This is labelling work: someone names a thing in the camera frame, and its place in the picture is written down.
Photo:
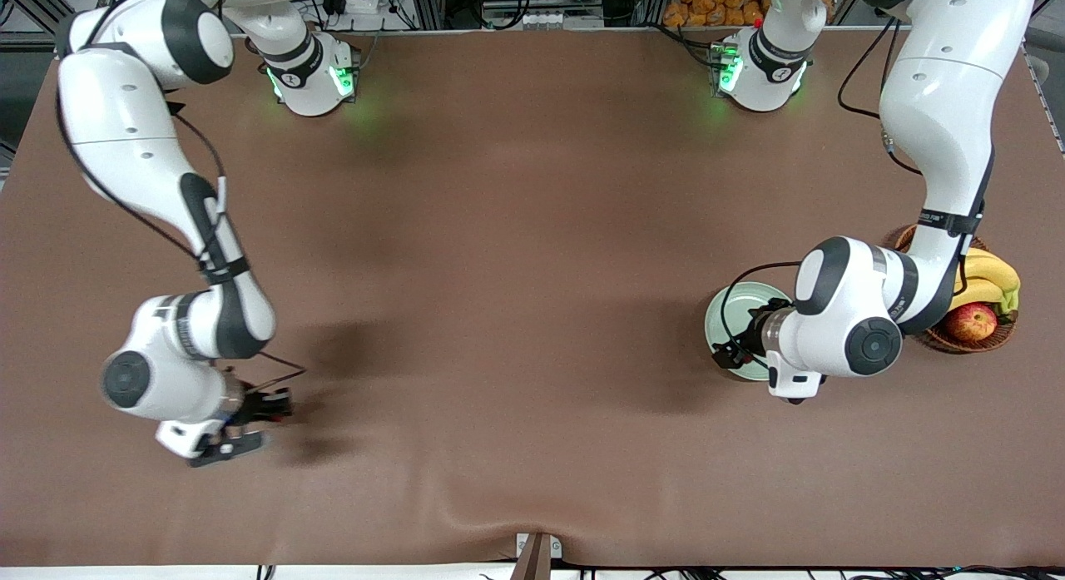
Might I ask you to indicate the brown table cover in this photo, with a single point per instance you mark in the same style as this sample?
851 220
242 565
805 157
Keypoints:
532 230

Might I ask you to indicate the aluminium frame profile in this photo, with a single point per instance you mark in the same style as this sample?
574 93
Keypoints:
428 6
653 2

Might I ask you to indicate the bag of orange fruit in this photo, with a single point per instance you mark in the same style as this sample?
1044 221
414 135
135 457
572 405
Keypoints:
707 6

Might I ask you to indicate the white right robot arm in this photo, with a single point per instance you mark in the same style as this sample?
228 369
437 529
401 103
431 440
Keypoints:
125 139

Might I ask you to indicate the red apple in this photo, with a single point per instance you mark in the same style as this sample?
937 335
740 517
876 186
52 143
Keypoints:
972 322

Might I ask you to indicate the white connector block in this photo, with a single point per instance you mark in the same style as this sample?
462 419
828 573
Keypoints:
549 19

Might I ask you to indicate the greenish yellow banana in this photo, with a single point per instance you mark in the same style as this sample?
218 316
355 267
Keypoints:
980 253

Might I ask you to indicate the pale green plate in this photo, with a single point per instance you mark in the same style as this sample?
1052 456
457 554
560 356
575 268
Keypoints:
761 297

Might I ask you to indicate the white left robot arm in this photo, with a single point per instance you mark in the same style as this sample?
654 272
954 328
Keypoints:
940 106

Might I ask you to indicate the brown wicker basket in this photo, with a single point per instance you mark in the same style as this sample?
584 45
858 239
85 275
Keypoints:
998 340

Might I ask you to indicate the metal table bracket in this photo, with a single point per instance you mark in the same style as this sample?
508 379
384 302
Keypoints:
537 559

